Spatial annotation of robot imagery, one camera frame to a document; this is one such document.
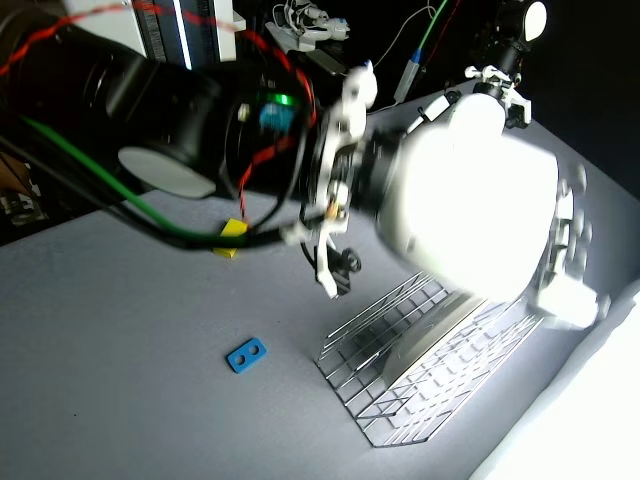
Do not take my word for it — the silver wire plate rack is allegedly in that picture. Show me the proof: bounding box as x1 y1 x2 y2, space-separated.
314 269 547 448

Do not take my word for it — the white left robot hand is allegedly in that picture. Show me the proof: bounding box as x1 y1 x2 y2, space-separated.
405 91 509 137

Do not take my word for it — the thin grey cable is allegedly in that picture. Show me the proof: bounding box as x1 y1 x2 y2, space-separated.
374 5 437 69

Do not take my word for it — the green cable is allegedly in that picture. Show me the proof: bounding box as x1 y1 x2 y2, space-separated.
418 0 451 54

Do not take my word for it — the blue block with two holes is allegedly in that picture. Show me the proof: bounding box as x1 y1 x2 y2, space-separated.
225 337 268 375

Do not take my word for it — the yellow rectangular block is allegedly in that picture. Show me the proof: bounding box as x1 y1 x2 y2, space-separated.
212 218 250 260

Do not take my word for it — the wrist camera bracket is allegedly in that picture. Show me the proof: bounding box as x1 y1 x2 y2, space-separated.
279 62 380 301
462 64 534 131

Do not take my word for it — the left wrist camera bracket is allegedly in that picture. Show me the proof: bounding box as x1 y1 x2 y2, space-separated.
462 64 534 131

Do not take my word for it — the flat grey device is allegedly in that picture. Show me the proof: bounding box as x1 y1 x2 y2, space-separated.
305 47 347 76

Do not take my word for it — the grey white gadget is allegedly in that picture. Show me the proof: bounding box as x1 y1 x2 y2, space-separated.
264 0 352 54

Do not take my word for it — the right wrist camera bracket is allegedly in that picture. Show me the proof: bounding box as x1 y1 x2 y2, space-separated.
279 62 380 301

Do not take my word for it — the white plate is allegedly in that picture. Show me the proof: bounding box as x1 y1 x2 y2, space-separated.
378 292 489 397

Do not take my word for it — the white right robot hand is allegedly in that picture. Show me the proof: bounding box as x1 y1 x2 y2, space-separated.
349 124 614 331

